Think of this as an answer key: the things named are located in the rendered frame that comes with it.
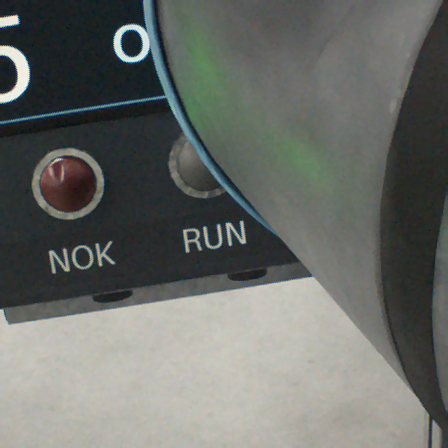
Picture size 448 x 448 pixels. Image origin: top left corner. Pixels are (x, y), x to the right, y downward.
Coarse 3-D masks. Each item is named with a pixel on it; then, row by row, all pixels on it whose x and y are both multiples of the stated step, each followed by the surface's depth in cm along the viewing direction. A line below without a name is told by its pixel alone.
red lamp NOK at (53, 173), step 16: (48, 160) 36; (64, 160) 35; (80, 160) 36; (96, 160) 36; (32, 176) 36; (48, 176) 35; (64, 176) 35; (80, 176) 35; (96, 176) 36; (48, 192) 36; (64, 192) 35; (80, 192) 36; (96, 192) 36; (48, 208) 36; (64, 208) 36; (80, 208) 36
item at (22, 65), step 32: (0, 0) 35; (32, 0) 35; (0, 32) 35; (32, 32) 35; (64, 32) 35; (0, 64) 35; (32, 64) 35; (64, 64) 35; (0, 96) 35; (32, 96) 35; (64, 96) 36
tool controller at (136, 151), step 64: (64, 0) 35; (128, 0) 35; (128, 64) 36; (0, 128) 35; (64, 128) 36; (128, 128) 36; (0, 192) 36; (128, 192) 37; (0, 256) 36; (64, 256) 37; (128, 256) 37; (192, 256) 37; (256, 256) 38
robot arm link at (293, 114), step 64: (192, 0) 16; (256, 0) 15; (320, 0) 14; (384, 0) 13; (192, 64) 18; (256, 64) 15; (320, 64) 14; (384, 64) 12; (192, 128) 22; (256, 128) 16; (320, 128) 14; (384, 128) 12; (256, 192) 18; (320, 192) 14; (320, 256) 15; (384, 320) 13
